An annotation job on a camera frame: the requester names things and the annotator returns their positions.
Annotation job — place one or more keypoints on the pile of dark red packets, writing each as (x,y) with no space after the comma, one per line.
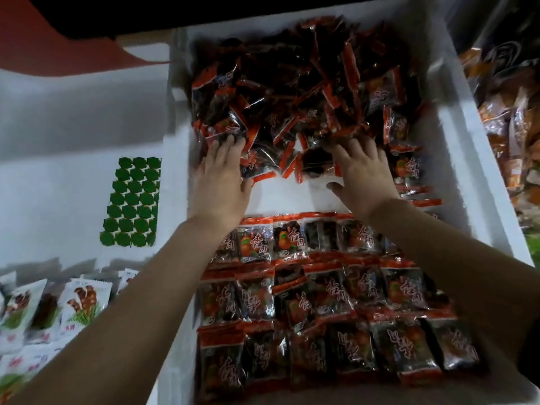
(295,71)

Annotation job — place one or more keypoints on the person's right forearm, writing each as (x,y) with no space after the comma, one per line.
(456,265)

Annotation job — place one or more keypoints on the person's left forearm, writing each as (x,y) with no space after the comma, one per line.
(122,324)

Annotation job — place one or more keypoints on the green leaf-pattern sheet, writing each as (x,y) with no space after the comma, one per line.
(131,202)

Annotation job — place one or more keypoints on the person's left hand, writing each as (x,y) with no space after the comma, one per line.
(218,189)

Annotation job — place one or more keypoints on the person's right hand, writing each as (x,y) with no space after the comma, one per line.
(367,177)

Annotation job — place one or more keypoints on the pile of white printed packets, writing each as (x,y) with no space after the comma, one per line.
(59,312)

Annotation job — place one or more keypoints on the pile of brown packets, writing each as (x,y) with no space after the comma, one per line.
(510,122)

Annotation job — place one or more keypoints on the black metal guard rail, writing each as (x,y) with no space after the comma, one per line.
(211,12)

